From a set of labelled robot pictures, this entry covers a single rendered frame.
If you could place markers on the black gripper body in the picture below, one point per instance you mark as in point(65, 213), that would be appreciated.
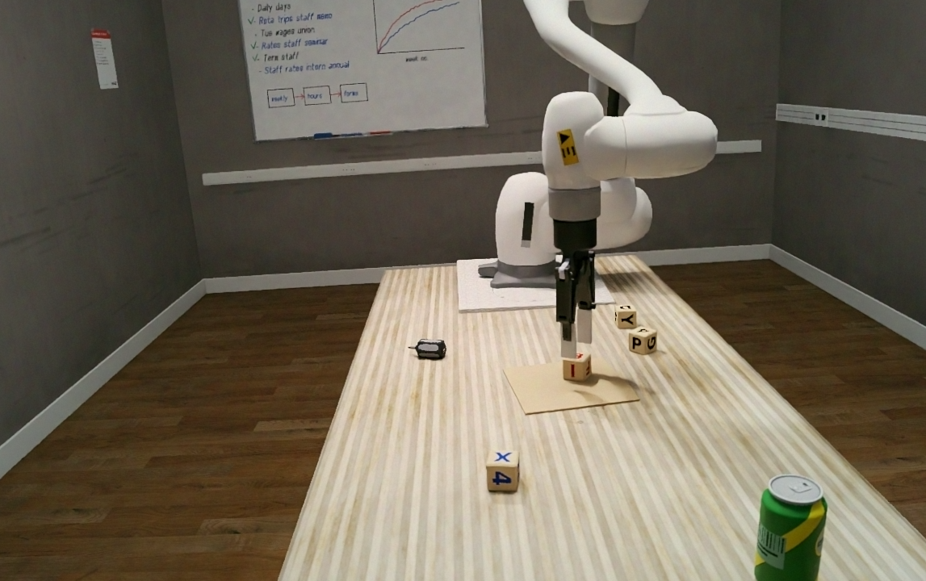
point(575, 239)

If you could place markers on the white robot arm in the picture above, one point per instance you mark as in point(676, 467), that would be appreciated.
point(582, 146)

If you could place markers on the green drink can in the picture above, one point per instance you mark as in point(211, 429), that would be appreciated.
point(792, 520)

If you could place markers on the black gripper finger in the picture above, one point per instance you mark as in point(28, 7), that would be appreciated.
point(565, 306)
point(586, 296)

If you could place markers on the tan square mat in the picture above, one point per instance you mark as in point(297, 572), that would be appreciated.
point(542, 389)

